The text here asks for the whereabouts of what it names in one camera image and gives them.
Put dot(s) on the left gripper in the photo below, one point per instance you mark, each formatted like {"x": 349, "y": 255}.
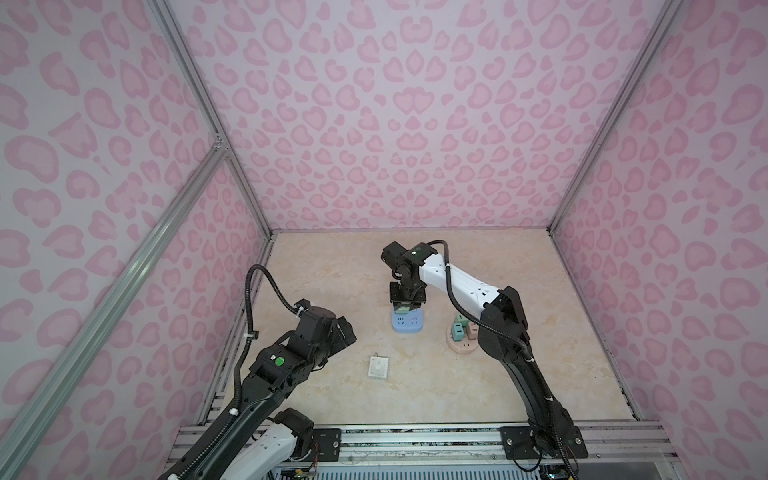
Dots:
{"x": 340, "y": 337}

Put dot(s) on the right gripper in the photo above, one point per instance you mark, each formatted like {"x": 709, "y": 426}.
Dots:
{"x": 412, "y": 302}

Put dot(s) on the teal charger plug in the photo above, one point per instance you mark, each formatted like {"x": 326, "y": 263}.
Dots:
{"x": 457, "y": 332}

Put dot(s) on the white charger plug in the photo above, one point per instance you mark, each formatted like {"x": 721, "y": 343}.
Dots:
{"x": 378, "y": 367}

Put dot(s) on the pink charger plug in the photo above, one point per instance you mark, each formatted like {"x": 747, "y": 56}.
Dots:
{"x": 472, "y": 331}

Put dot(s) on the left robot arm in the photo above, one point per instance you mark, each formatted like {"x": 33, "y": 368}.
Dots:
{"x": 278, "y": 369}

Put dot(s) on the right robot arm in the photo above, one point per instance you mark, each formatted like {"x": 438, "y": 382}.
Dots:
{"x": 503, "y": 335}

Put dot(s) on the blue square power strip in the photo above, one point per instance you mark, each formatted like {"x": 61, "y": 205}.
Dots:
{"x": 409, "y": 324}

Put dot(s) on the pink round power strip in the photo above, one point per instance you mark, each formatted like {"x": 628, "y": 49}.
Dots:
{"x": 464, "y": 347}

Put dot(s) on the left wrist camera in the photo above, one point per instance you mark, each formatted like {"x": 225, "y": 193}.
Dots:
{"x": 302, "y": 305}

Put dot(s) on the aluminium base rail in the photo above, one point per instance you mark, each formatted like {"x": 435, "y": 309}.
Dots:
{"x": 602, "y": 450}

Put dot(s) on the left wall aluminium strut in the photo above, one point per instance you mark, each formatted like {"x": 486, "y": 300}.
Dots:
{"x": 39, "y": 413}

